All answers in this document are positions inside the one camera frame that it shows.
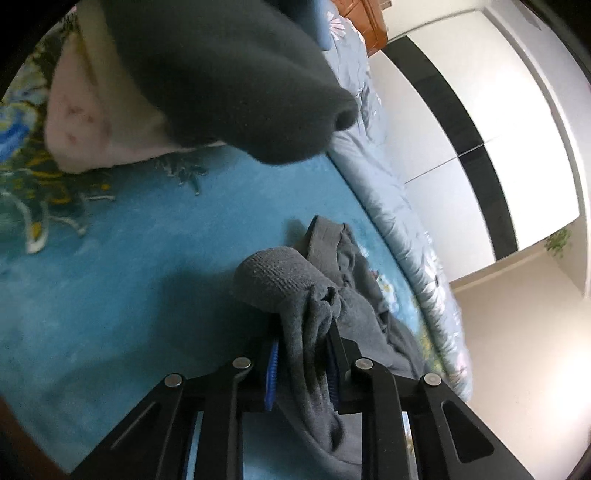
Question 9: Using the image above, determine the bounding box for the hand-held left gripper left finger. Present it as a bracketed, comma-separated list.
[69, 333, 280, 480]

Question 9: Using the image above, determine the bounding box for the pink white folded cloth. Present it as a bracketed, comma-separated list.
[44, 0, 227, 175]

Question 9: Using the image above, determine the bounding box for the white wardrobe with black stripe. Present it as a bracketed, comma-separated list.
[367, 9, 580, 280]

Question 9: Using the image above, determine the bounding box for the blue floral bed sheet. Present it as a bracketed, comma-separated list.
[0, 9, 444, 480]

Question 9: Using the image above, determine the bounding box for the light blue floral quilt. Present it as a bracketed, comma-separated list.
[318, 0, 474, 402]

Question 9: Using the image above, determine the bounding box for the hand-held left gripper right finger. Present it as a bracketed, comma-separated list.
[323, 318, 536, 480]

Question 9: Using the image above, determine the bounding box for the wooden cabinet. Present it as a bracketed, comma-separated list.
[333, 0, 389, 58]

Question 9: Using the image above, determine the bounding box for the green hanging plant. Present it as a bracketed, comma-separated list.
[544, 227, 573, 260]

